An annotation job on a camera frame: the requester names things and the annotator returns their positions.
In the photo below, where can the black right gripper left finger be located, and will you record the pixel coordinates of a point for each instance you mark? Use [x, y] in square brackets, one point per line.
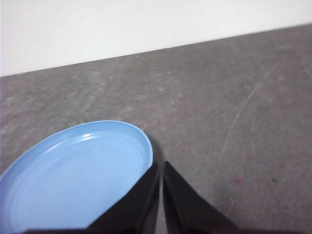
[131, 209]

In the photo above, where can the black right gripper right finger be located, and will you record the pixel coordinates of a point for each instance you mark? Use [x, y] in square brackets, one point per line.
[185, 209]

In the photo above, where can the blue plate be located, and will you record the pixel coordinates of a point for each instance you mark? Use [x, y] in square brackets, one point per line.
[73, 175]

